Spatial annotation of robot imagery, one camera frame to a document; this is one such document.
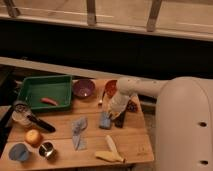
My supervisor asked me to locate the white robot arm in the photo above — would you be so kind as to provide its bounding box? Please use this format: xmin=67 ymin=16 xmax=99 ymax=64
xmin=108 ymin=77 xmax=213 ymax=171

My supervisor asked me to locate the blue plastic cup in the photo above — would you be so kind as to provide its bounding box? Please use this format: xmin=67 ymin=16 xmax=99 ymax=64
xmin=8 ymin=143 xmax=30 ymax=162

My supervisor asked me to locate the dark red small object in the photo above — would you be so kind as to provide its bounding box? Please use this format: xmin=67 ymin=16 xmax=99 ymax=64
xmin=127 ymin=101 xmax=138 ymax=112

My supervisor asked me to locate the blue sponge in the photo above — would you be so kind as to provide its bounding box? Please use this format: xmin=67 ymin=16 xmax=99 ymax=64
xmin=99 ymin=112 xmax=111 ymax=129

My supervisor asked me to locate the black handled tool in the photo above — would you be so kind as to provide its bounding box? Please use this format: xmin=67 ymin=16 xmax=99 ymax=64
xmin=27 ymin=115 xmax=56 ymax=133

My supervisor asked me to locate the metal spoon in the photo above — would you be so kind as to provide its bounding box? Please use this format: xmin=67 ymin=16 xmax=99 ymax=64
xmin=98 ymin=90 xmax=105 ymax=106

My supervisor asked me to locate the small metal cup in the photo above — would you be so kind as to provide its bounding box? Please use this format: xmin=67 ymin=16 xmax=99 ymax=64
xmin=39 ymin=142 xmax=55 ymax=159

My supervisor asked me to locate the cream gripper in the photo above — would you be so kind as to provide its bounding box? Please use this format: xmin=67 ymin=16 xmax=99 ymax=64
xmin=108 ymin=92 xmax=133 ymax=128

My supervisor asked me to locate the green plastic tray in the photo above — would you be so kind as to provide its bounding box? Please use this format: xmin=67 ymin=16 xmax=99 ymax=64
xmin=18 ymin=75 xmax=72 ymax=113

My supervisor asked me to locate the purple bowl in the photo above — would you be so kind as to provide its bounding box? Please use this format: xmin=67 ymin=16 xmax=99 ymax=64
xmin=73 ymin=79 xmax=95 ymax=98

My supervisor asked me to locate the cream handled brush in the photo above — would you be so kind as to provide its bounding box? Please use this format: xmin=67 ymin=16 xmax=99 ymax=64
xmin=105 ymin=135 xmax=119 ymax=155

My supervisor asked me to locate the orange fruit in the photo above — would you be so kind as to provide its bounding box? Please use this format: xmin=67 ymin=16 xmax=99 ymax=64
xmin=25 ymin=129 xmax=42 ymax=146

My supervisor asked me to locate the red bowl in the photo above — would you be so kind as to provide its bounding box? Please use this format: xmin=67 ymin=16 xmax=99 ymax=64
xmin=105 ymin=80 xmax=117 ymax=98

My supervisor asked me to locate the red sausage toy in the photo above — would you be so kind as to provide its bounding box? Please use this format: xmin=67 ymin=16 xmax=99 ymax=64
xmin=40 ymin=97 xmax=58 ymax=106

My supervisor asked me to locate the blue grey cloth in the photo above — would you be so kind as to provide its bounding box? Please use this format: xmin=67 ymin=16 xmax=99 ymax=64
xmin=72 ymin=117 xmax=88 ymax=151

